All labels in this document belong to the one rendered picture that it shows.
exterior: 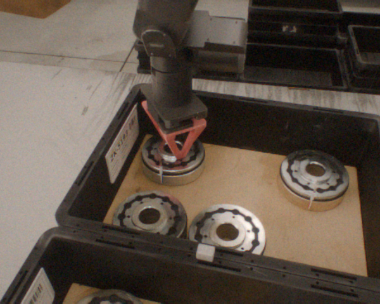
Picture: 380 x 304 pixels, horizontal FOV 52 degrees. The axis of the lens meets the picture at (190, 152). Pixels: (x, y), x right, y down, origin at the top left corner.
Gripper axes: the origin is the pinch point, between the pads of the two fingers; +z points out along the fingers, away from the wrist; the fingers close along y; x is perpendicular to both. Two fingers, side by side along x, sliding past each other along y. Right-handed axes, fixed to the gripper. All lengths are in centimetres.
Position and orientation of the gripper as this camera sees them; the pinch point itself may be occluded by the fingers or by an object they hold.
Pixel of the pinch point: (174, 145)
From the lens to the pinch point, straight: 62.6
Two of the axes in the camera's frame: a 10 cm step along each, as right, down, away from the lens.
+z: 0.0, 7.6, 6.6
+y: -4.4, -5.9, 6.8
